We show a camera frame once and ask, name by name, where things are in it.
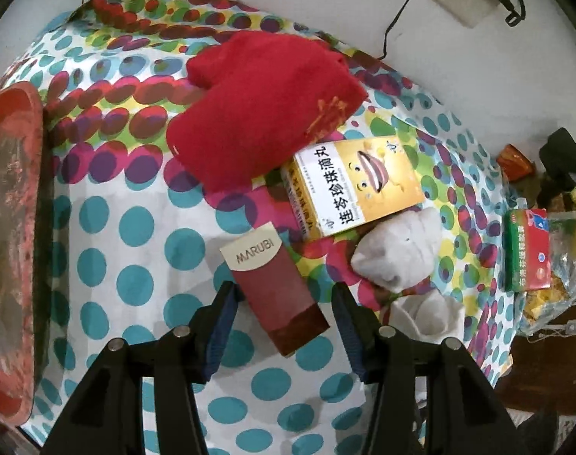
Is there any black adapter cable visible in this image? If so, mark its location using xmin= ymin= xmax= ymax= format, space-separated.
xmin=381 ymin=0 xmax=441 ymax=61

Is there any round red tray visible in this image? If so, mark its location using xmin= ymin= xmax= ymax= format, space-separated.
xmin=0 ymin=83 xmax=48 ymax=428

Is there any maroon box with beige end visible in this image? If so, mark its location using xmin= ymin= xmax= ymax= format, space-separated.
xmin=220 ymin=222 xmax=331 ymax=358

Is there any black clamp stand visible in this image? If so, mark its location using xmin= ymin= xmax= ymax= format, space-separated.
xmin=535 ymin=128 xmax=576 ymax=210

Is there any yellow medicine box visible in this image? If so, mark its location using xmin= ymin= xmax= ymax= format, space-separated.
xmin=281 ymin=136 xmax=426 ymax=242

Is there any large clear bag of snacks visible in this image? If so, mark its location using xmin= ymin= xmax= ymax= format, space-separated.
xmin=516 ymin=196 xmax=576 ymax=338

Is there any orange snack packet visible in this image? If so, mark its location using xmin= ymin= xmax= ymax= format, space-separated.
xmin=497 ymin=144 xmax=536 ymax=182

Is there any white sock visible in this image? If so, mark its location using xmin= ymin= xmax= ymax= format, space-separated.
xmin=351 ymin=209 xmax=443 ymax=293
xmin=387 ymin=291 xmax=467 ymax=340

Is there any polka-dot cloth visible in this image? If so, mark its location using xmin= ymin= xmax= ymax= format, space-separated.
xmin=0 ymin=0 xmax=522 ymax=455

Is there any green and red medicine box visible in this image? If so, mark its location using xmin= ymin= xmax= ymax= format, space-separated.
xmin=503 ymin=207 xmax=553 ymax=293

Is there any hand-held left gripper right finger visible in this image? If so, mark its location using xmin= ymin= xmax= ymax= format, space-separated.
xmin=330 ymin=283 xmax=521 ymax=455

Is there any white cable with connector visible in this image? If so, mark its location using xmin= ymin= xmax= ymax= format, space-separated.
xmin=525 ymin=319 xmax=576 ymax=338

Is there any yellow snack packet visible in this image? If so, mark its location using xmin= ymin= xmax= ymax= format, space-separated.
xmin=522 ymin=289 xmax=576 ymax=325

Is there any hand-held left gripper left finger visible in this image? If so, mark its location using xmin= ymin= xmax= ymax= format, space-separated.
xmin=41 ymin=281 xmax=244 ymax=455

